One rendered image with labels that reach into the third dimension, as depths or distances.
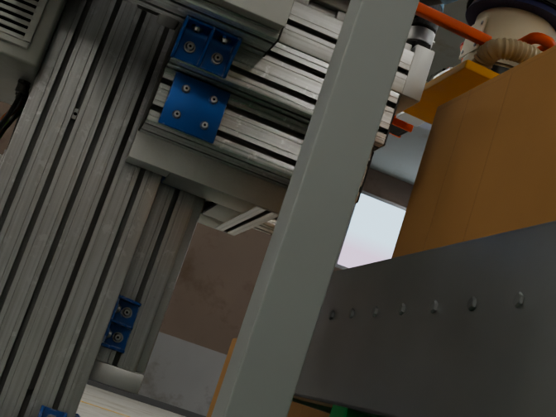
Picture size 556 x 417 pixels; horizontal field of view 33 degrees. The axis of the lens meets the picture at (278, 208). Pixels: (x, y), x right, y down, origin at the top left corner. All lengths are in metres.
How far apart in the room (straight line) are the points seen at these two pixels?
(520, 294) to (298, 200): 0.24
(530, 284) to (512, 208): 0.43
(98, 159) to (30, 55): 0.20
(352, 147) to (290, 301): 0.17
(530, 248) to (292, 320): 0.24
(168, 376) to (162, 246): 10.63
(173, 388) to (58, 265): 10.73
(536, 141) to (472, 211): 0.15
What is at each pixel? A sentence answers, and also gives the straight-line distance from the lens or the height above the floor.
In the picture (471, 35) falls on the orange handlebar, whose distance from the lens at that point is 1.93.
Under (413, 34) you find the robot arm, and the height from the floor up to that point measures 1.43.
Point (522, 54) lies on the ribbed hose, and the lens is 1.81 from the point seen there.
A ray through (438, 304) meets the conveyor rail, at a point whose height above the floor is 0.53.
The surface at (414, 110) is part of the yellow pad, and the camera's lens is 2.05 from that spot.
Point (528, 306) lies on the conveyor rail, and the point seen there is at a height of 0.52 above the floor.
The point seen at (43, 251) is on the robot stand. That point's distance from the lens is 1.55.
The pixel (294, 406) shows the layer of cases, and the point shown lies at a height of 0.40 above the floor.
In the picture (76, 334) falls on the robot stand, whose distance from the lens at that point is 1.54.
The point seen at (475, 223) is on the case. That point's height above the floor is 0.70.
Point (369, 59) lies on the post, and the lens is 0.98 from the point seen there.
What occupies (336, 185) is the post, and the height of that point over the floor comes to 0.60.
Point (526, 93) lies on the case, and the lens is 1.34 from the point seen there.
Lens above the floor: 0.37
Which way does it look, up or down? 12 degrees up
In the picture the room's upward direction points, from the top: 19 degrees clockwise
